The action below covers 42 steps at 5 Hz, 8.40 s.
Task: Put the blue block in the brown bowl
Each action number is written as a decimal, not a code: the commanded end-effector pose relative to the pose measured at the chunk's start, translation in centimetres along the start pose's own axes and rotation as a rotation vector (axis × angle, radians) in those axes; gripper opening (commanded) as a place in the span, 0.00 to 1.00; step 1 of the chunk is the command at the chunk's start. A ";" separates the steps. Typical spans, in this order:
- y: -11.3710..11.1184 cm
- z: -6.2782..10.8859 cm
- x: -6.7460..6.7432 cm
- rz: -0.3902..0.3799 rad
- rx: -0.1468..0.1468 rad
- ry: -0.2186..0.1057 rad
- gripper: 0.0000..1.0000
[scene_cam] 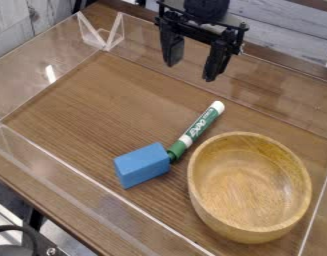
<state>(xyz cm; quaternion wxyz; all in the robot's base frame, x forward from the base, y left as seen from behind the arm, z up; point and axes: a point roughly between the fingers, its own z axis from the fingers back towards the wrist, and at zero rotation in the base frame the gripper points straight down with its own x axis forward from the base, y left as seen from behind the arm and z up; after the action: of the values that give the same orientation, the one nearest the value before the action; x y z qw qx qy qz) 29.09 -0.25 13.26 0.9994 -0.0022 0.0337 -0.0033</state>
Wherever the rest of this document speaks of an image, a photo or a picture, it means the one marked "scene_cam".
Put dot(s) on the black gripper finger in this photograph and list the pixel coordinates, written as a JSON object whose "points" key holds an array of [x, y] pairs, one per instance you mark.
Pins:
{"points": [[217, 60], [173, 44]]}

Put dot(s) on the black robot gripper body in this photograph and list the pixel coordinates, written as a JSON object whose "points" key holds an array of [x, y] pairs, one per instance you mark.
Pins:
{"points": [[203, 20]]}

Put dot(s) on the green Expo marker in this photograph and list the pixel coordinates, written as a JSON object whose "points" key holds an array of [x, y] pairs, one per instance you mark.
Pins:
{"points": [[195, 130]]}

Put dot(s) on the blue foam block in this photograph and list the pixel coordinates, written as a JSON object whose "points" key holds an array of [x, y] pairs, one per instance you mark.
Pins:
{"points": [[142, 165]]}

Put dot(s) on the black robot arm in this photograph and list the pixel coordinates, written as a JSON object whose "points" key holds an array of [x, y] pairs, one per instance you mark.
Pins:
{"points": [[203, 21]]}

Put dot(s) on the brown wooden bowl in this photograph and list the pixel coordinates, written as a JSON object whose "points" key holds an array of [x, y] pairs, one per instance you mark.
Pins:
{"points": [[250, 187]]}

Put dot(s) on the clear acrylic triangle bracket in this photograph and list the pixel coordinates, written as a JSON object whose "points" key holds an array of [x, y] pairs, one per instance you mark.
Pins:
{"points": [[98, 37]]}

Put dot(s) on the clear acrylic enclosure wall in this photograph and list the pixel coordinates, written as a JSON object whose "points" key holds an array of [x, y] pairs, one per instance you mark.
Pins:
{"points": [[78, 106]]}

